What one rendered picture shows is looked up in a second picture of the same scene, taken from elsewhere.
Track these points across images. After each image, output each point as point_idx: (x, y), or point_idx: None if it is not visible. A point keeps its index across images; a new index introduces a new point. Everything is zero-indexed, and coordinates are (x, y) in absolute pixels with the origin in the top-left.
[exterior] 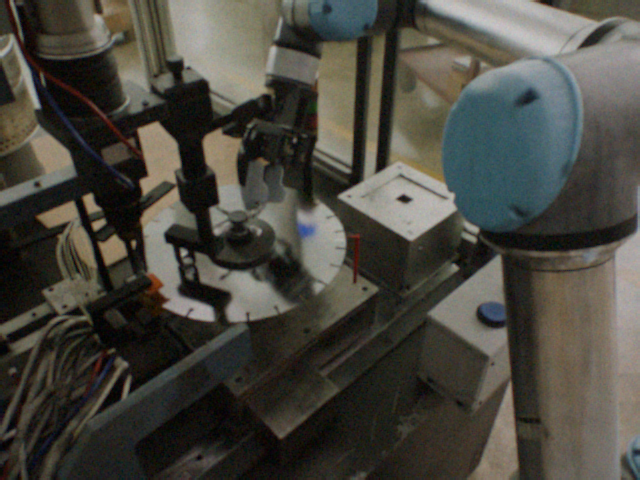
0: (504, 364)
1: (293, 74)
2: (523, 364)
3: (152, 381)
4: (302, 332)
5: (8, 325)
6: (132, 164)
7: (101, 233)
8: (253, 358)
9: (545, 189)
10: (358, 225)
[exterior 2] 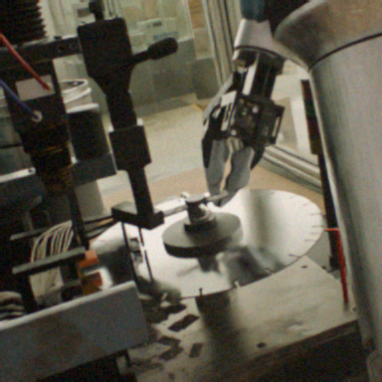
0: None
1: (255, 41)
2: (343, 239)
3: (7, 322)
4: (255, 346)
5: None
6: (49, 103)
7: (90, 233)
8: (184, 366)
9: None
10: None
